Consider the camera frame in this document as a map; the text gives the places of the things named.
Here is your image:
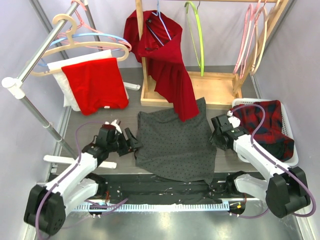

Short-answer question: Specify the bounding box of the dark red skirt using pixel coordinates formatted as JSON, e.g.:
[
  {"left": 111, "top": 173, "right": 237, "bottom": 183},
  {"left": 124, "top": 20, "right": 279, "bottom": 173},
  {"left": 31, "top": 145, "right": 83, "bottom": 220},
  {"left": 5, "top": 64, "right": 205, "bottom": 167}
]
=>
[{"left": 123, "top": 10, "right": 199, "bottom": 122}]

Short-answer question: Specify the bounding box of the red plaid garment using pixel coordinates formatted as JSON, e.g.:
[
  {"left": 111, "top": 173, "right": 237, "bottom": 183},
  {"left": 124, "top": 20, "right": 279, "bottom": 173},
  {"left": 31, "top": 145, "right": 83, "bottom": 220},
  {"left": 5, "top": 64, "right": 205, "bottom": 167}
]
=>
[{"left": 230, "top": 100, "right": 295, "bottom": 162}]

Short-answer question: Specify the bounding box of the wooden clothes rack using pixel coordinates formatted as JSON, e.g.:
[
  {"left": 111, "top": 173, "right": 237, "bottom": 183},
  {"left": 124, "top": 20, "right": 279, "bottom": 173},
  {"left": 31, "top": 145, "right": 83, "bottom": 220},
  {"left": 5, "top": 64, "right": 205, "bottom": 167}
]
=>
[{"left": 134, "top": 0, "right": 291, "bottom": 108}]

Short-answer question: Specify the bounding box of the pink hanger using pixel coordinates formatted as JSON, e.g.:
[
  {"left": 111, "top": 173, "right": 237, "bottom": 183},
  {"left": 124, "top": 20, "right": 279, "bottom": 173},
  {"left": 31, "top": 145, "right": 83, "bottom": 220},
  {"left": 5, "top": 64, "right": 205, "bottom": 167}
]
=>
[
  {"left": 232, "top": 0, "right": 261, "bottom": 75},
  {"left": 56, "top": 0, "right": 133, "bottom": 53}
]

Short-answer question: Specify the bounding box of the white hung cloth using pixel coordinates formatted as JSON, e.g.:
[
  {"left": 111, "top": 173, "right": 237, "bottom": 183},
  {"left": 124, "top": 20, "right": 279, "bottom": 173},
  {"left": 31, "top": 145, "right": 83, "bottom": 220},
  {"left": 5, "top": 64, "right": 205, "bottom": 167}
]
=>
[{"left": 47, "top": 50, "right": 114, "bottom": 112}]

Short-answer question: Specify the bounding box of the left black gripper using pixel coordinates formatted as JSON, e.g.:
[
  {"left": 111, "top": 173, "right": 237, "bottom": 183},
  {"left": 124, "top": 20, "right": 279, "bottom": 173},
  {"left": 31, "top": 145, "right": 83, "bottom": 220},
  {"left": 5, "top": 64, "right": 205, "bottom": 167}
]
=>
[{"left": 107, "top": 128, "right": 142, "bottom": 157}]

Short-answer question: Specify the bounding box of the blue hanger left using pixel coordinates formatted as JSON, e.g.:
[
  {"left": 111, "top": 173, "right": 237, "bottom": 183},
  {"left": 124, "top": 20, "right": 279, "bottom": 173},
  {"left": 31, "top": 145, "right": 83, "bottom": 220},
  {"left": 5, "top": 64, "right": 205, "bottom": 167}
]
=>
[{"left": 43, "top": 32, "right": 132, "bottom": 62}]

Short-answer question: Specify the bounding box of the white cable duct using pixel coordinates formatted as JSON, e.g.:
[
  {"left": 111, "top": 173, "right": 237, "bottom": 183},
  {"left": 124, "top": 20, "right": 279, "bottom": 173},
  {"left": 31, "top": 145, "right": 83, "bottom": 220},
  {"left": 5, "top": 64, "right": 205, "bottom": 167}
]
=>
[{"left": 73, "top": 201, "right": 230, "bottom": 213}]

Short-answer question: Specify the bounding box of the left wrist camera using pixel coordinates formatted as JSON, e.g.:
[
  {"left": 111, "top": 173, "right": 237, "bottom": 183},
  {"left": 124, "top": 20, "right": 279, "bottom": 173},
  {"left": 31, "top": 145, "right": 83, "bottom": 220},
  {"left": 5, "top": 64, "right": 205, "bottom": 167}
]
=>
[{"left": 104, "top": 119, "right": 123, "bottom": 134}]

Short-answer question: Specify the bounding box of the beige wooden hanger left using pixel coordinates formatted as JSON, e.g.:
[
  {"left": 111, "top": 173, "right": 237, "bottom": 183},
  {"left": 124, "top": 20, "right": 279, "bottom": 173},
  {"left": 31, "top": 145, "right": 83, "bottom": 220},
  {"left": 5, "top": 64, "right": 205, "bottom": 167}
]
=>
[{"left": 43, "top": 13, "right": 132, "bottom": 62}]

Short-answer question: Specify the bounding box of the beige wooden hanger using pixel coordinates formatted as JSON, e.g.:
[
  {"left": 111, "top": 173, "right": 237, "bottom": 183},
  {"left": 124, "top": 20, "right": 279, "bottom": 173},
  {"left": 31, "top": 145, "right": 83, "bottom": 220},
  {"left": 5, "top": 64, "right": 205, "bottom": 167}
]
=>
[
  {"left": 43, "top": 13, "right": 132, "bottom": 62},
  {"left": 249, "top": 0, "right": 286, "bottom": 76}
]

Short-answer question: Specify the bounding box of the white plastic laundry basket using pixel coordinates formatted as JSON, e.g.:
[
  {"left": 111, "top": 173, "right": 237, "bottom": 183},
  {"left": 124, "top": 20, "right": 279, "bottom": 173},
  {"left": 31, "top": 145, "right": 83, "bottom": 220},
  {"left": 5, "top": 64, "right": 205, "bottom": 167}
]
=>
[{"left": 231, "top": 98, "right": 299, "bottom": 167}]

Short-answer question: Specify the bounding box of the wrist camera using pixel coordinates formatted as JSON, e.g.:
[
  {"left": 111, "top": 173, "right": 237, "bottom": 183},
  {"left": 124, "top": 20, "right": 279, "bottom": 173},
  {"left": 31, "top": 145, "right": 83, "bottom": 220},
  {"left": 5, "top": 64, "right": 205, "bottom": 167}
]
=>
[
  {"left": 226, "top": 110, "right": 241, "bottom": 128},
  {"left": 104, "top": 119, "right": 123, "bottom": 134}
]

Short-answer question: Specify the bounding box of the blue wire hanger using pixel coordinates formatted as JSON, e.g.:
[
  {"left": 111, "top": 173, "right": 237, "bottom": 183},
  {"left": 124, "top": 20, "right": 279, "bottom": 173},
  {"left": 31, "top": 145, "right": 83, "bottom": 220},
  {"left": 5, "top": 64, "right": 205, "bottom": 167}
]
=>
[{"left": 146, "top": 0, "right": 172, "bottom": 47}]

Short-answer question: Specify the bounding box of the grey dotted garment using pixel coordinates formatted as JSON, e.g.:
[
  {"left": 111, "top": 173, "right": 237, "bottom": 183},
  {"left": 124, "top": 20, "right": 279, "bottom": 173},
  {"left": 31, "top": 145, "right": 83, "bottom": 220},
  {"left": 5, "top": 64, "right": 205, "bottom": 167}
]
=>
[{"left": 135, "top": 98, "right": 217, "bottom": 184}]

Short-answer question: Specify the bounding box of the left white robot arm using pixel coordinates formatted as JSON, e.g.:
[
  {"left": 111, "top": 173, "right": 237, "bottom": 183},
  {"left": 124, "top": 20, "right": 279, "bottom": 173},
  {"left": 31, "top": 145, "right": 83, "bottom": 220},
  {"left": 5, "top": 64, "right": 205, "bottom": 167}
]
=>
[{"left": 23, "top": 122, "right": 143, "bottom": 236}]

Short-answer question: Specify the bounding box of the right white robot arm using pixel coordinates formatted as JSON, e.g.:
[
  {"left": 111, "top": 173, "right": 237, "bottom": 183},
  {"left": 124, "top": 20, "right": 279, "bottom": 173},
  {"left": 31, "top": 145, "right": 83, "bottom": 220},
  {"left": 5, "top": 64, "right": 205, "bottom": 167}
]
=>
[{"left": 210, "top": 114, "right": 312, "bottom": 218}]

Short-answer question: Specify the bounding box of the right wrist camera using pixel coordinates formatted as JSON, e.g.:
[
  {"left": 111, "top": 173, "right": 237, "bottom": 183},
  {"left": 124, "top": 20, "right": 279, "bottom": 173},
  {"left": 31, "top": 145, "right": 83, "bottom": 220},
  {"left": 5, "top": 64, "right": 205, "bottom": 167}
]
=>
[{"left": 226, "top": 110, "right": 241, "bottom": 128}]

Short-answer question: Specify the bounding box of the bright red hung garment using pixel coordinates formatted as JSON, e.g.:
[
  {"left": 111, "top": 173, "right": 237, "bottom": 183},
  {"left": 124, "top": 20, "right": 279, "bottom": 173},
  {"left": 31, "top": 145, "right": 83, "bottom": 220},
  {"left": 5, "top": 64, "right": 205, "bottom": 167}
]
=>
[{"left": 61, "top": 57, "right": 129, "bottom": 116}]

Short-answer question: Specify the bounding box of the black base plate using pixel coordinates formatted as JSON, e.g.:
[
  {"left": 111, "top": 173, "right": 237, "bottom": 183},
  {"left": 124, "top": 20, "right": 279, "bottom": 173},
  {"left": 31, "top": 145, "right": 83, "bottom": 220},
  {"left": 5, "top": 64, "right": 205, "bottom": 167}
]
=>
[{"left": 89, "top": 173, "right": 250, "bottom": 205}]

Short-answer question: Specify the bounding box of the metal clothes rack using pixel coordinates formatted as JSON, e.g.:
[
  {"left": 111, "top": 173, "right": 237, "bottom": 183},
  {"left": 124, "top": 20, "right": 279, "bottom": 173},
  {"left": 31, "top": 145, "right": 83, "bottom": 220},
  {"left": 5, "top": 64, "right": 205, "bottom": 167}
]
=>
[{"left": 1, "top": 0, "right": 131, "bottom": 159}]

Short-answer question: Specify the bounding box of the beige wooden hanger right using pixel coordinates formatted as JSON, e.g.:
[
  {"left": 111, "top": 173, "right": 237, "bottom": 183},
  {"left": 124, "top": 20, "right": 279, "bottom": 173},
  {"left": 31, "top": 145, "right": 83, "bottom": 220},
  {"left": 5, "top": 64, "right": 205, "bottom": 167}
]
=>
[{"left": 249, "top": 0, "right": 286, "bottom": 76}]

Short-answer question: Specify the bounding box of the green hanger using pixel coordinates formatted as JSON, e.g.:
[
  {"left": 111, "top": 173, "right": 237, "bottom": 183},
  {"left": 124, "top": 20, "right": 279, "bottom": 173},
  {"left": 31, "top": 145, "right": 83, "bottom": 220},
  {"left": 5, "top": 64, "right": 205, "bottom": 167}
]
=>
[{"left": 184, "top": 0, "right": 205, "bottom": 77}]

